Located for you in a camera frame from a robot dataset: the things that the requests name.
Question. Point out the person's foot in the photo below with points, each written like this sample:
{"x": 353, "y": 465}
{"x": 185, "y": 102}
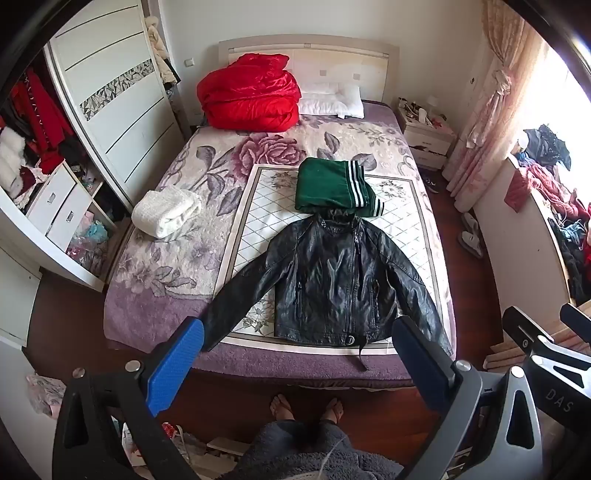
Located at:
{"x": 331, "y": 410}
{"x": 281, "y": 408}

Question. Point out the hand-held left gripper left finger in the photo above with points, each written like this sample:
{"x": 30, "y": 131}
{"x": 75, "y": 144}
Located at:
{"x": 178, "y": 360}

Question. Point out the white pillow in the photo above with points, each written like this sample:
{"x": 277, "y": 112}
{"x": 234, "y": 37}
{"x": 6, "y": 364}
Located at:
{"x": 330, "y": 101}

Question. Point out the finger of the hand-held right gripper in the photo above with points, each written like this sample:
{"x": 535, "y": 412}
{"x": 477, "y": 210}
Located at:
{"x": 578, "y": 316}
{"x": 526, "y": 332}

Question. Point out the white slipper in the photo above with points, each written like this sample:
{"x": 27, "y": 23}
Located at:
{"x": 473, "y": 221}
{"x": 471, "y": 244}

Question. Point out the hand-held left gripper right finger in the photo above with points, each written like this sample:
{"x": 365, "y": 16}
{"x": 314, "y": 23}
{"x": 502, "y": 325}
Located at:
{"x": 422, "y": 364}

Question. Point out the red duvet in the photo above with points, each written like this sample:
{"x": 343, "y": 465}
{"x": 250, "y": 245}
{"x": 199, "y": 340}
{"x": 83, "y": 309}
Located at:
{"x": 249, "y": 92}

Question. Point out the green garment with white stripes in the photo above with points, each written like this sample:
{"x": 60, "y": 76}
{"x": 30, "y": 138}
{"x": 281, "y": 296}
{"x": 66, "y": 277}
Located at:
{"x": 323, "y": 184}

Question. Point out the pink cloth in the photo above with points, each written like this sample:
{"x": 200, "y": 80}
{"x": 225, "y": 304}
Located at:
{"x": 44, "y": 394}

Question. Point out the white nightstand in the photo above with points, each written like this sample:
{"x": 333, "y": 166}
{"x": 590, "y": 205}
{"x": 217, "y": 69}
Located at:
{"x": 429, "y": 141}

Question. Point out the wooden boards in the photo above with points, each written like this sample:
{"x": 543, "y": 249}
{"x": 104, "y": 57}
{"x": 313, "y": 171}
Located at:
{"x": 503, "y": 357}

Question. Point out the white desk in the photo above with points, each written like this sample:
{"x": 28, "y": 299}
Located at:
{"x": 508, "y": 240}

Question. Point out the dark shoes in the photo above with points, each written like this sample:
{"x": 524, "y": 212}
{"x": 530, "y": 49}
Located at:
{"x": 431, "y": 184}

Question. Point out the red hanging coat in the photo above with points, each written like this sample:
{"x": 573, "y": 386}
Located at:
{"x": 41, "y": 110}

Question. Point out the black leather jacket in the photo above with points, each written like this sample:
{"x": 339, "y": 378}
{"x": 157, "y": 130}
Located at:
{"x": 323, "y": 286}

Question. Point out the white sliding wardrobe door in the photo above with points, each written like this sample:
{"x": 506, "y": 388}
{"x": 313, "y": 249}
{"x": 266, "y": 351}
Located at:
{"x": 120, "y": 92}

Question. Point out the white fluffy garment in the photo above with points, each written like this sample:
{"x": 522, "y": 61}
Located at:
{"x": 11, "y": 157}

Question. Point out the white folded knit towel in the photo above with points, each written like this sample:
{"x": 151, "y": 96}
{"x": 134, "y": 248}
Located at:
{"x": 166, "y": 212}

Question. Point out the person's right foot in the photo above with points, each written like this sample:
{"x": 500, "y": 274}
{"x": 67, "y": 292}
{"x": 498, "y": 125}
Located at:
{"x": 331, "y": 410}

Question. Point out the pile of mixed clothes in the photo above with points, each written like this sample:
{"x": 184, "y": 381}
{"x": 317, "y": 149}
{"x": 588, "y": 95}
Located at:
{"x": 549, "y": 184}

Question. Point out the cream hanging coat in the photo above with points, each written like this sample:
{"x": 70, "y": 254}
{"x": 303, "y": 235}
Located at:
{"x": 159, "y": 46}

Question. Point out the bed with white headboard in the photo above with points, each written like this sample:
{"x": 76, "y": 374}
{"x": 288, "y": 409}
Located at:
{"x": 369, "y": 69}

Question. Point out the person's grey fleece clothing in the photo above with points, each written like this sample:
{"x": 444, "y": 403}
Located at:
{"x": 300, "y": 452}

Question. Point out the pile of small nightstand items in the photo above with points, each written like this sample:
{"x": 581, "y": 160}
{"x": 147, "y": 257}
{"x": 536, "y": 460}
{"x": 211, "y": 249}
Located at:
{"x": 422, "y": 113}

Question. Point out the person's left foot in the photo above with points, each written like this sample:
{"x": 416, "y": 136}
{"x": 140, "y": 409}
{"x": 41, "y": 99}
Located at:
{"x": 281, "y": 408}

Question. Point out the scattered papers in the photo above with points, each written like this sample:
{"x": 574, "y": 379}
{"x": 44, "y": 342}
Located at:
{"x": 207, "y": 454}

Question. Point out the purple floral blanket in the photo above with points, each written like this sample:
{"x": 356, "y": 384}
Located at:
{"x": 207, "y": 161}

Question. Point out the white wardrobe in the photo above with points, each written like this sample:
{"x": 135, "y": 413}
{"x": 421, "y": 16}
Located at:
{"x": 60, "y": 203}

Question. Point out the white quilted bed mat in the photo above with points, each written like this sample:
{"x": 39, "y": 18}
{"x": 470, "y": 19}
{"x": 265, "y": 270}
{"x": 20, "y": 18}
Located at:
{"x": 258, "y": 217}

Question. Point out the pink floral curtain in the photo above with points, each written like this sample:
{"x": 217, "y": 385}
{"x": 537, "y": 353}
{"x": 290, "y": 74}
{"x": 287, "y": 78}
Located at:
{"x": 489, "y": 115}

